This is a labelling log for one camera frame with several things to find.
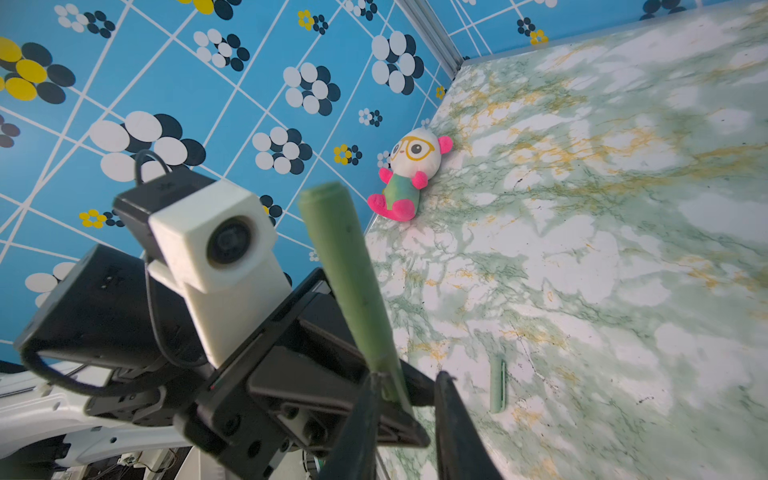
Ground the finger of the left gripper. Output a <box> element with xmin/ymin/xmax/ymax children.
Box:
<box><xmin>247</xmin><ymin>346</ymin><xmax>431</xmax><ymax>450</ymax></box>
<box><xmin>299</xmin><ymin>293</ymin><xmax>436</xmax><ymax>409</ymax></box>

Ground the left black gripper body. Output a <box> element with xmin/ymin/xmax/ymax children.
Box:
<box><xmin>174</xmin><ymin>268</ymin><xmax>368</xmax><ymax>479</ymax></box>

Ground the left aluminium corner post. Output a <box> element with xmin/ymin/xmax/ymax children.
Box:
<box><xmin>395</xmin><ymin>0</ymin><xmax>464</xmax><ymax>79</ymax></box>

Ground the light green pen cap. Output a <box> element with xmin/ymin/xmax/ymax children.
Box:
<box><xmin>490</xmin><ymin>355</ymin><xmax>507</xmax><ymax>414</ymax></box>

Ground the green pen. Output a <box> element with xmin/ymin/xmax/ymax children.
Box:
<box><xmin>382</xmin><ymin>371</ymin><xmax>413</xmax><ymax>415</ymax></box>

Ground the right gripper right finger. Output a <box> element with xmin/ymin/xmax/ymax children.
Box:
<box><xmin>434</xmin><ymin>371</ymin><xmax>502</xmax><ymax>480</ymax></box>

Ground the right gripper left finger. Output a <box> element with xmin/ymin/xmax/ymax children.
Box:
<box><xmin>319</xmin><ymin>373</ymin><xmax>382</xmax><ymax>480</ymax></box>

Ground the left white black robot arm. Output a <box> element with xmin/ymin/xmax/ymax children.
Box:
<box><xmin>16</xmin><ymin>245</ymin><xmax>369</xmax><ymax>479</ymax></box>

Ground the pink green plush toy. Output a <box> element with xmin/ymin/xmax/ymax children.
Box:
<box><xmin>367</xmin><ymin>128</ymin><xmax>454</xmax><ymax>222</ymax></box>

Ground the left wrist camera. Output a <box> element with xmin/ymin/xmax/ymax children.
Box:
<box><xmin>113</xmin><ymin>169</ymin><xmax>291</xmax><ymax>368</ymax></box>

